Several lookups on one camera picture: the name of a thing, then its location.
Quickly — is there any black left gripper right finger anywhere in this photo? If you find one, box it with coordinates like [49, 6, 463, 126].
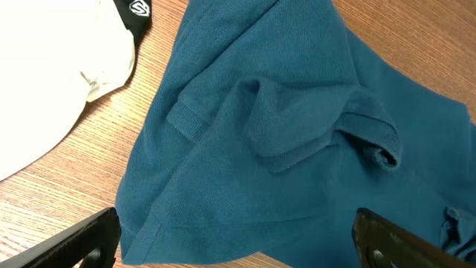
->
[352, 208, 475, 268]

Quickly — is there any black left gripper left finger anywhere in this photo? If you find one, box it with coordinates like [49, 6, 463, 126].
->
[1, 207, 121, 268]

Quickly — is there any blue polo shirt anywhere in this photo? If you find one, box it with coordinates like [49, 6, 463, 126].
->
[115, 0, 475, 267]

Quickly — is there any white shirt with black print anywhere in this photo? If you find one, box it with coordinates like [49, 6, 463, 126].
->
[1, 0, 135, 179]

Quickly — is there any black garment under white shirt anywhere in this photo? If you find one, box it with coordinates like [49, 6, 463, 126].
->
[114, 0, 152, 48]

